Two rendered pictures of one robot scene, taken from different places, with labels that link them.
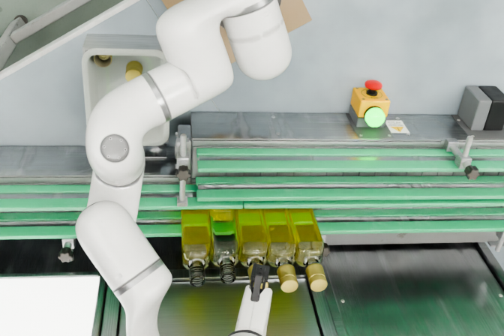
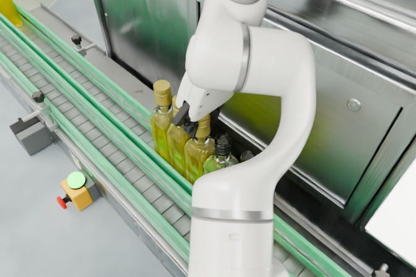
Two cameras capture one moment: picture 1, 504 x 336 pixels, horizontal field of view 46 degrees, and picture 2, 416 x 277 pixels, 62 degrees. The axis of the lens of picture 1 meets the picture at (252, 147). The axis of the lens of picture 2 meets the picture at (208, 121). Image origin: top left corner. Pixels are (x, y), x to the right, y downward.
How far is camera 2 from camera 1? 0.62 m
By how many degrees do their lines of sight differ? 21
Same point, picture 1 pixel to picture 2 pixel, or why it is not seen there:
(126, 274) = (221, 232)
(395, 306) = (160, 44)
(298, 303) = not seen: hidden behind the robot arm
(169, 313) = (311, 148)
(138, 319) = (255, 164)
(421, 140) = (64, 141)
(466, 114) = (41, 137)
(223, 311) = (265, 117)
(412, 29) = (11, 218)
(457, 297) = (126, 27)
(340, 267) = not seen: hidden behind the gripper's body
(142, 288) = (215, 198)
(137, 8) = not seen: outside the picture
